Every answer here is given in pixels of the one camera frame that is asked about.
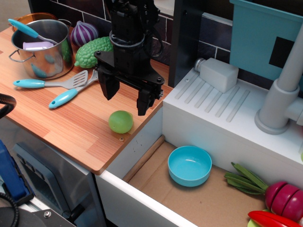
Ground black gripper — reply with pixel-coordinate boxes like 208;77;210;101
94;35;164;116

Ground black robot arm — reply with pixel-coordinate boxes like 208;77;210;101
94;0;165;116

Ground green toy pear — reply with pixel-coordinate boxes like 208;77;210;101
108;110;134;134

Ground light blue plastic bowl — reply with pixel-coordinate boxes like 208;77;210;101
168;146;212;187

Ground orange transparent bowl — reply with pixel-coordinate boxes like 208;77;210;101
14;12;58;25

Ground green bumpy toy gourd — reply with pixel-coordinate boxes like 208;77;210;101
74;36;113;69

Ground purple striped toy onion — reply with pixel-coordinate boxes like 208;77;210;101
70;21;99;47

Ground stainless steel pot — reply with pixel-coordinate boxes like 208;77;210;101
8;19;74;79

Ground white toy bottle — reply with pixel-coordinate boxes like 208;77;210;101
194;58;239;93

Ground white toy sink unit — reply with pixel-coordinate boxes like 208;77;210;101
96;70;303;227

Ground grey toy oven door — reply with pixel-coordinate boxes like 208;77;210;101
12;142;96;226

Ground teal cabinet box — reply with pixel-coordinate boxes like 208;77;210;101
230;0;303;89

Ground blue clamp block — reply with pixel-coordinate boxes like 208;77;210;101
0;141;34;206

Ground grey toy faucet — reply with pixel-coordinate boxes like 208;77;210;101
255;28;303;135

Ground magenta toy radish green leaves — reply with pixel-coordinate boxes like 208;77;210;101
224;163;303;222

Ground red toy chili pepper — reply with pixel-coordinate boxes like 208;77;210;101
248;210;301;227

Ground grey slotted spatula blue handle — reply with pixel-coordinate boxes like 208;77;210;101
13;70;88;89

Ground grey fork utensil blue handle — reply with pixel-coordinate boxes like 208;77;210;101
48;70;98;109

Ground black vertical post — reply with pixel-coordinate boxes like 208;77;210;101
168;0;234;88

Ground black cable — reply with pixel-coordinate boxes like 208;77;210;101
0;93;17;120

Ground blue handled spoon in pot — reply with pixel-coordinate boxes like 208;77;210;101
8;19;58;45

